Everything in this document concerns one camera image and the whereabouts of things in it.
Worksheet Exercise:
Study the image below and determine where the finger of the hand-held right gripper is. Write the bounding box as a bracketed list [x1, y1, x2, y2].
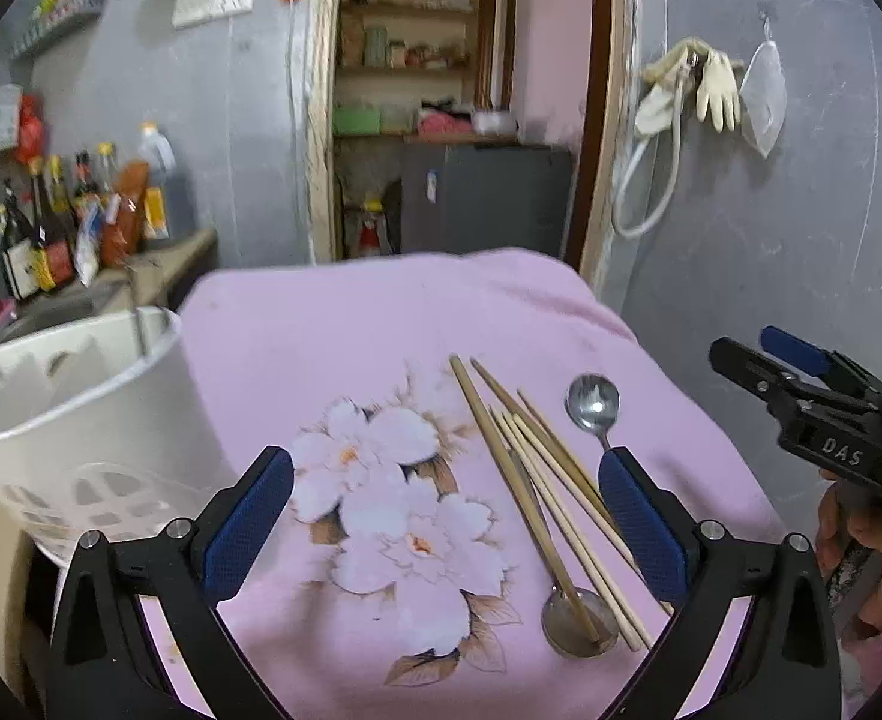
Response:
[760, 325, 882, 400]
[709, 336, 806, 421]

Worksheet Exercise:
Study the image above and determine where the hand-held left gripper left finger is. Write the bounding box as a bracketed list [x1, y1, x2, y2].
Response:
[49, 446, 296, 720]

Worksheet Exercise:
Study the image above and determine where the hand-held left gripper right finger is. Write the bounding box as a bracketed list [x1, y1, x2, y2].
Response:
[597, 446, 843, 720]

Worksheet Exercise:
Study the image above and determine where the light wooden chopstick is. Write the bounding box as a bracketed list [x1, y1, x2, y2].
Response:
[517, 388, 674, 614]
[488, 406, 641, 652]
[501, 412, 655, 649]

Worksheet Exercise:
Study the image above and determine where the large metal spoon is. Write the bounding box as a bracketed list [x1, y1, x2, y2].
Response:
[508, 446, 620, 659]

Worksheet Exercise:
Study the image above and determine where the small metal spoon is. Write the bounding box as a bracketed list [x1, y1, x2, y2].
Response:
[565, 373, 622, 455]

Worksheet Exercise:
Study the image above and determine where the dark bamboo chopstick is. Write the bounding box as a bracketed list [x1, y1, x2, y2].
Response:
[471, 360, 616, 535]
[448, 355, 604, 644]

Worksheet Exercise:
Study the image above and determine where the white plastic utensil holder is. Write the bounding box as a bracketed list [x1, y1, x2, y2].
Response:
[0, 305, 243, 569]

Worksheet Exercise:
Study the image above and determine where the person's right hand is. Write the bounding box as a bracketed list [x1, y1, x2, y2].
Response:
[816, 476, 882, 635]

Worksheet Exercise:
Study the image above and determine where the person's pink clothing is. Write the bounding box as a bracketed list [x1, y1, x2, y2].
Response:
[840, 611, 882, 720]

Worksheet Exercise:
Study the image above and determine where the pink floral blanket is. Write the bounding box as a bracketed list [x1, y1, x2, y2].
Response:
[141, 247, 787, 720]

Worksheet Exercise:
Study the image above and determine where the clear plastic bag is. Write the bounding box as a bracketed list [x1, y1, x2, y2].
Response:
[739, 18, 788, 160]

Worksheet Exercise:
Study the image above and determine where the tan counter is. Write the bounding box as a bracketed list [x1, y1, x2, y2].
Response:
[0, 229, 218, 346]

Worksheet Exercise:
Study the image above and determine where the grey fridge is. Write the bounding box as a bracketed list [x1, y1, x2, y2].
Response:
[400, 144, 574, 260]

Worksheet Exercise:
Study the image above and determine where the red bottle yellow cap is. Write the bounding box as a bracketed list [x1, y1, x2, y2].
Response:
[357, 199, 391, 257]

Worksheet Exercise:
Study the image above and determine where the blue white snack packet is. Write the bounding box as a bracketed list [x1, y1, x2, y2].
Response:
[73, 196, 106, 287]

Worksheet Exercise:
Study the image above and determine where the dark bottle red label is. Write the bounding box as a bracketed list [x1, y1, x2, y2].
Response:
[27, 157, 76, 292]

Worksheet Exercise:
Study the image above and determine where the white bowl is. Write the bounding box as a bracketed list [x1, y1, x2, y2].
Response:
[472, 109, 518, 137]

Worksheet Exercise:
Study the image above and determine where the dark bottle white label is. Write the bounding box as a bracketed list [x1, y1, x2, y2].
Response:
[0, 186, 46, 302]

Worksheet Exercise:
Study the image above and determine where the large cooking oil jug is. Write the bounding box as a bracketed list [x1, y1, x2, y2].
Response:
[137, 123, 179, 242]

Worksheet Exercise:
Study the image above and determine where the small sauce bottle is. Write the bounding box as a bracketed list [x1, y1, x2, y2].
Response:
[72, 151, 101, 212]
[96, 141, 124, 197]

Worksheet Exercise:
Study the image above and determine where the green box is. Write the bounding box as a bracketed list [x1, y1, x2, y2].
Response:
[333, 106, 383, 137]

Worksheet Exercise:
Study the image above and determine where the red hanging bag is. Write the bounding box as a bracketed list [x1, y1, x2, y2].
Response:
[16, 94, 46, 166]

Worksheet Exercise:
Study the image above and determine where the wooden shelf unit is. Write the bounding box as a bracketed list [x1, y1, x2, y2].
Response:
[334, 0, 499, 145]

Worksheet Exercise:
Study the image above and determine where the white hose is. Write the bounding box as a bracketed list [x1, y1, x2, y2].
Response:
[610, 66, 688, 240]

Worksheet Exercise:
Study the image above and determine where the metal wire hook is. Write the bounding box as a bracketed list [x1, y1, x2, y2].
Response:
[130, 253, 148, 358]

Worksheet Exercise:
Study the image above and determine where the wooden door frame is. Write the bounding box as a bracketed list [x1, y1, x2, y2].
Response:
[304, 0, 641, 280]

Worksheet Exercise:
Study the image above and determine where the white wall switch plate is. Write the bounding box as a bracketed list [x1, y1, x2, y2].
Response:
[172, 0, 256, 30]

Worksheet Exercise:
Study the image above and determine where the wall shelf with packets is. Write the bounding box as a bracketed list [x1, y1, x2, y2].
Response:
[10, 0, 113, 61]

